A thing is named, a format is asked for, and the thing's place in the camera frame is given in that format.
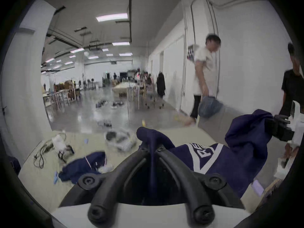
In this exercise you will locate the blue plastic strip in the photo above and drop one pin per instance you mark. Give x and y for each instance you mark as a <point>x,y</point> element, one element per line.
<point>55,177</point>

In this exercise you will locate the clear plastic bag black parts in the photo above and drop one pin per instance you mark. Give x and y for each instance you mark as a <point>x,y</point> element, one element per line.
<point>120,139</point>

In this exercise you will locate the person's right hand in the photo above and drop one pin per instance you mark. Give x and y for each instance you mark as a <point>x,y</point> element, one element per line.
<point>291,152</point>

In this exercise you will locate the dark blue shirt white print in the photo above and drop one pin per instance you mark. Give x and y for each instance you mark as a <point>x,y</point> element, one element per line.
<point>242,151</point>

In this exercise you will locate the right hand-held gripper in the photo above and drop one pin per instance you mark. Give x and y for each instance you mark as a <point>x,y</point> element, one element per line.
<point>298,125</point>

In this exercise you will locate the white plastic pouch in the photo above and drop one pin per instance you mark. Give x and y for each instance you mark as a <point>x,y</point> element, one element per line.
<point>58,141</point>

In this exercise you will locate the row of tables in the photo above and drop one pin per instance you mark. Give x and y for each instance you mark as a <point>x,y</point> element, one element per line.
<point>57,97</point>

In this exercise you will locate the black coat on stand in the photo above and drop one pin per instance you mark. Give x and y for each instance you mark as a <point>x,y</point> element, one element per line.
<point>160,84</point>

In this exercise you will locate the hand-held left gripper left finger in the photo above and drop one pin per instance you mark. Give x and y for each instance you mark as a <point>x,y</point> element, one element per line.
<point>108,193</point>

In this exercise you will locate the group of people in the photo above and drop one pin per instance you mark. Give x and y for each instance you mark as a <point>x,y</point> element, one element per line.
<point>143,76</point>

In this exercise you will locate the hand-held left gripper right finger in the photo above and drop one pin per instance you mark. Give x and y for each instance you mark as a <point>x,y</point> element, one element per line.
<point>197,193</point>

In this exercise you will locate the wooden table with chairs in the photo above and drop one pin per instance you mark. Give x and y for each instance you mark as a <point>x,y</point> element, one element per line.
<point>140,92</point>

